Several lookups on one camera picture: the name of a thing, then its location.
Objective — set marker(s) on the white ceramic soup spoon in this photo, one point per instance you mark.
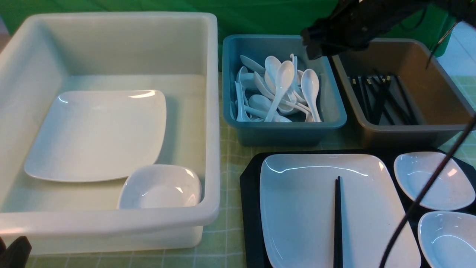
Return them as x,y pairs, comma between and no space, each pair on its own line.
284,79

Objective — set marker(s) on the white square plate in tub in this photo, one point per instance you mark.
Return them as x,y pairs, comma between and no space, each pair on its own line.
93,136

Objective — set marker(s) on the black serving tray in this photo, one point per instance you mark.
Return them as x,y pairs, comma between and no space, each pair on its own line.
256,256

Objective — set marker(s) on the white spoon right in bin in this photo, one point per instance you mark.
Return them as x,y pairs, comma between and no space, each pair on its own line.
310,90

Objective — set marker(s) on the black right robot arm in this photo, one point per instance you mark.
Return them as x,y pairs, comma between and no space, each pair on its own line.
461,10

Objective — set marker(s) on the white bowl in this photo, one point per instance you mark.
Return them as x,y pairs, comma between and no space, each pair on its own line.
451,190
448,239
160,186

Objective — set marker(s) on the brown plastic bin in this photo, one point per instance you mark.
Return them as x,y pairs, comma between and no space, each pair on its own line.
443,109

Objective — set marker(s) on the white spoon in bin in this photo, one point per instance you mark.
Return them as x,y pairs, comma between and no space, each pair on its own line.
242,116
272,64
310,90

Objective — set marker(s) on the white bowl in tub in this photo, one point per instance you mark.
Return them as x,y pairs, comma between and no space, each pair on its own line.
160,186

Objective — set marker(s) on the white spoon centre in bin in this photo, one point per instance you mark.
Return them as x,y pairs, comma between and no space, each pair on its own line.
272,64

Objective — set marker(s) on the black chopstick pair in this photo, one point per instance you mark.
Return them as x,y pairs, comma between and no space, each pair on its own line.
338,248

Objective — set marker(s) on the teal plastic bin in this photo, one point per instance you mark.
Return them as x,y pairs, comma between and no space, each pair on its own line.
297,132

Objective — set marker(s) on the green checked tablecloth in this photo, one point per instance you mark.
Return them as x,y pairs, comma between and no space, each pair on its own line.
222,243

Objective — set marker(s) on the green backdrop cloth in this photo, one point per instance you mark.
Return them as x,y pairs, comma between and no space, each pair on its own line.
260,18

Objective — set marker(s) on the black chopsticks bundle in bin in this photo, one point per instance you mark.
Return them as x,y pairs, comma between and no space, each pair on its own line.
384,99

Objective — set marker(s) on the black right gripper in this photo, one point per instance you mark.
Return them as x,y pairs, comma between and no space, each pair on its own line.
353,24

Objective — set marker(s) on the large white square plate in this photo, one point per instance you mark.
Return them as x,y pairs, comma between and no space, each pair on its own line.
297,209

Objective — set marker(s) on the large white plastic tub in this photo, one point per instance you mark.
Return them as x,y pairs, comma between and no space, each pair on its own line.
80,217

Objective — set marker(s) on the white spoon left in bin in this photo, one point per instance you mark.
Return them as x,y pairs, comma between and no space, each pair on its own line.
242,116

